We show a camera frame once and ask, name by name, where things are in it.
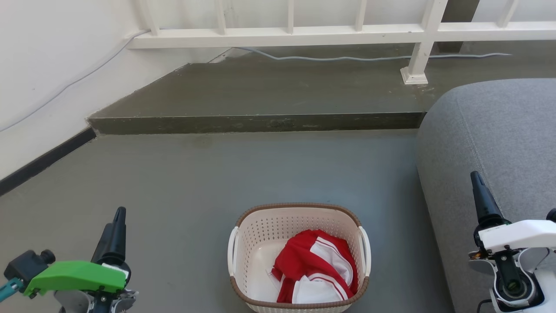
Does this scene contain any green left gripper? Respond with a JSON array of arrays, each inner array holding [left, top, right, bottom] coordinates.
[[4, 207, 139, 313]]

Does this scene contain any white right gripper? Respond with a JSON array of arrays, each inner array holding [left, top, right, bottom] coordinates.
[[468, 171, 556, 313]]

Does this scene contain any beige perforated laundry basket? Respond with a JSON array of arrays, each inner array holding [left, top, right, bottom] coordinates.
[[227, 203, 372, 313]]

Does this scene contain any teal plastic part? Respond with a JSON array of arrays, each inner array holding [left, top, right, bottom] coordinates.
[[0, 278, 23, 302]]

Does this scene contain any grey fabric sofa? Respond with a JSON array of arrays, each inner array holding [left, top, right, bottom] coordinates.
[[416, 78, 556, 313]]

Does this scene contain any black baseboard strip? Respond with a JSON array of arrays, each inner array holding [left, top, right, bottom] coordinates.
[[0, 127, 97, 196]]

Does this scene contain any dark pillar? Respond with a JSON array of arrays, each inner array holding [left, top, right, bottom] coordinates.
[[438, 0, 481, 53]]

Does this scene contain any red and white garment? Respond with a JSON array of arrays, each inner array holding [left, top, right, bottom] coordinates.
[[266, 230, 359, 304]]

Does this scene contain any white wooden railing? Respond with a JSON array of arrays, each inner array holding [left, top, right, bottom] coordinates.
[[126, 0, 556, 85]]

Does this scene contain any thin grey cable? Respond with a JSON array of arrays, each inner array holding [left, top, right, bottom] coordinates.
[[0, 29, 513, 132]]

